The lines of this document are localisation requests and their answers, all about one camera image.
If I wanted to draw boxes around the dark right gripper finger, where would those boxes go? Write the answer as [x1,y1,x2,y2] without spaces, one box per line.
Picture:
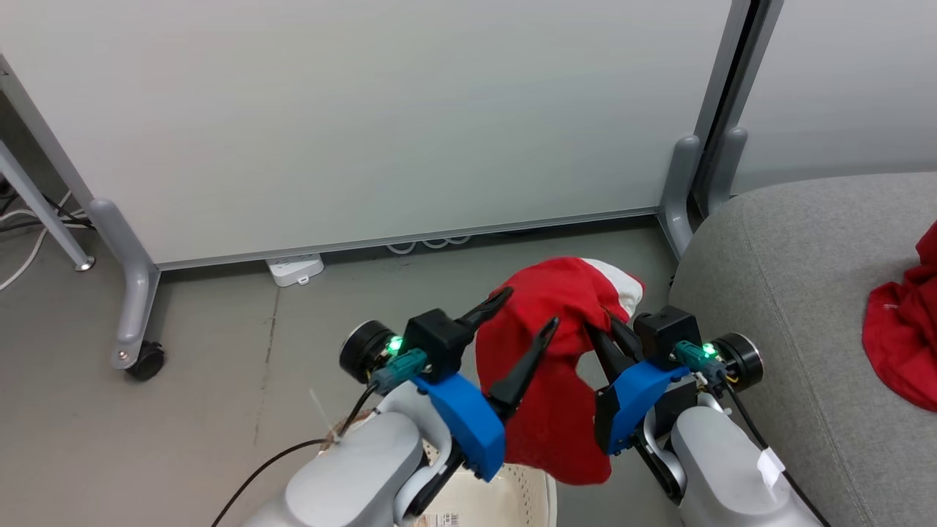
[585,325,631,384]
[608,318,646,364]

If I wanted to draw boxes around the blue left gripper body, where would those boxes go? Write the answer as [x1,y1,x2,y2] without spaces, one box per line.
[412,371,507,482]

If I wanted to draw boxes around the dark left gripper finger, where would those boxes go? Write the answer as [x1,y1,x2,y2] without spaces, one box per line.
[487,316,561,422]
[454,286,515,341]

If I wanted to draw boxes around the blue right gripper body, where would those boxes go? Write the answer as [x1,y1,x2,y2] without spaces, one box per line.
[594,359,691,456]

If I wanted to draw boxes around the red and white garment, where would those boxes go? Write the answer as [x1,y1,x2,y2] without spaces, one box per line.
[474,256,646,486]

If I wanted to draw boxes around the plain red garment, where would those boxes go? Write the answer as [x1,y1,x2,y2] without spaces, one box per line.
[862,220,937,413]

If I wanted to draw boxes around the grey fabric sofa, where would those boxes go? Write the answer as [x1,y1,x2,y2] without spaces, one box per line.
[670,172,937,527]

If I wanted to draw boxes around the white pink laundry basket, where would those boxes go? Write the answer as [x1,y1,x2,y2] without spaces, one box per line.
[322,414,558,527]

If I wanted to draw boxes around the white power strip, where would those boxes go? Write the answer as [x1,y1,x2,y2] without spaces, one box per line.
[266,253,325,288]

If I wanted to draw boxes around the large white partition panel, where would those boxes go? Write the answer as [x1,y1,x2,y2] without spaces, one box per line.
[0,0,740,272]

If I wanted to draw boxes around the black caster wheel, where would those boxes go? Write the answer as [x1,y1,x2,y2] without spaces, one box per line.
[126,341,166,381]

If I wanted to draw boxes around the narrow white partition panel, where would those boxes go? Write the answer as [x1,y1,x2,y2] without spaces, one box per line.
[732,0,937,195]

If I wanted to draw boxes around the grey partition leg with caster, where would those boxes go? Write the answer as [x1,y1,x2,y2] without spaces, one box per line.
[88,198,162,370]

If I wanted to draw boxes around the grey metal table leg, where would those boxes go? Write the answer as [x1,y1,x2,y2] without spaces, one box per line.
[0,139,96,272]

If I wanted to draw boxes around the teal right camera connector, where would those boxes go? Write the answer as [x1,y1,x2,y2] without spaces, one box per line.
[673,340,717,372]

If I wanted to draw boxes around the teal camera connector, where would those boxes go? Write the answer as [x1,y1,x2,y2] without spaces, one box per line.
[673,340,717,372]
[370,348,430,394]

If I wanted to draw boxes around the coiled white cable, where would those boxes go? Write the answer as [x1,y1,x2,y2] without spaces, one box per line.
[386,233,474,255]

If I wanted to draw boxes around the teal left camera connector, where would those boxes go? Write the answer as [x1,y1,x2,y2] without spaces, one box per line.
[370,348,430,394]

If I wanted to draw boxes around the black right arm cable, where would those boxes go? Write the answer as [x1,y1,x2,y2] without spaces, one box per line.
[721,377,833,527]

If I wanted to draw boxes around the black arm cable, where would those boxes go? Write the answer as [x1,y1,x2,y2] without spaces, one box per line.
[721,377,833,527]
[211,384,381,527]

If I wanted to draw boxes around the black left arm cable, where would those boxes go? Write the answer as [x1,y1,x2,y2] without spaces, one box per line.
[211,384,381,527]

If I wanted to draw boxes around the black floor cables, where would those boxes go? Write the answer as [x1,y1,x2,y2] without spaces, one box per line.
[0,193,94,233]

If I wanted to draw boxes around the white floor cable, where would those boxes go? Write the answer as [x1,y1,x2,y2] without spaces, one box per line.
[0,190,74,292]

